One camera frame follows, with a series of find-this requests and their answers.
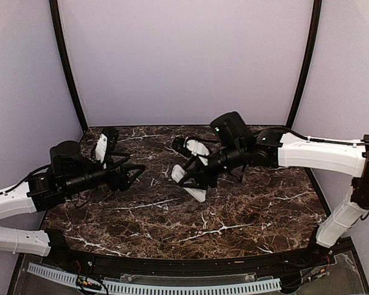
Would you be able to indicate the white slotted cable duct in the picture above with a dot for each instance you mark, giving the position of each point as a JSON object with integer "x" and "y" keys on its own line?
{"x": 116, "y": 287}

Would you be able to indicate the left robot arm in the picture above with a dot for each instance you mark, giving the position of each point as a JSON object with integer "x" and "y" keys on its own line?
{"x": 68, "y": 174}

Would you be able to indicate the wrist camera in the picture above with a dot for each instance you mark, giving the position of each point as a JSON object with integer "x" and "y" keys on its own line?
{"x": 105, "y": 144}
{"x": 190, "y": 147}

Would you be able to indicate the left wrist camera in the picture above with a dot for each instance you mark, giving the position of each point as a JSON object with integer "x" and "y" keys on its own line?
{"x": 105, "y": 144}

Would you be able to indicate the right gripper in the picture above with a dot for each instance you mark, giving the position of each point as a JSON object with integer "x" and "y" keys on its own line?
{"x": 200, "y": 176}

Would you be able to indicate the black front rail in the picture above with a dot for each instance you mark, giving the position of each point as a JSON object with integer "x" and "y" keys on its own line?
{"x": 283, "y": 264}

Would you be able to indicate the right black frame post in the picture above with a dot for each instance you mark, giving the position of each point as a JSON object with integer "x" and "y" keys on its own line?
{"x": 306, "y": 64}

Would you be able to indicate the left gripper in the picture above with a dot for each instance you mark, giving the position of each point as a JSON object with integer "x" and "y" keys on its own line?
{"x": 123, "y": 182}

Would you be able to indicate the black frame post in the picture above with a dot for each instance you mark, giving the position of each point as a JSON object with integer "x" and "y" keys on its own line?
{"x": 306, "y": 64}
{"x": 65, "y": 62}

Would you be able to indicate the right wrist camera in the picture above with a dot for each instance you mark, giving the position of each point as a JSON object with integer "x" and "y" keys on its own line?
{"x": 190, "y": 147}

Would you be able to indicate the left black frame post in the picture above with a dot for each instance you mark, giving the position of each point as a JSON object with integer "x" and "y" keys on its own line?
{"x": 65, "y": 62}

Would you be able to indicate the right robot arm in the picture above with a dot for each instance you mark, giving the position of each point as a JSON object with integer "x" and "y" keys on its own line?
{"x": 272, "y": 148}

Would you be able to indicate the white remote control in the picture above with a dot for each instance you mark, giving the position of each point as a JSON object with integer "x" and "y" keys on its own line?
{"x": 186, "y": 182}

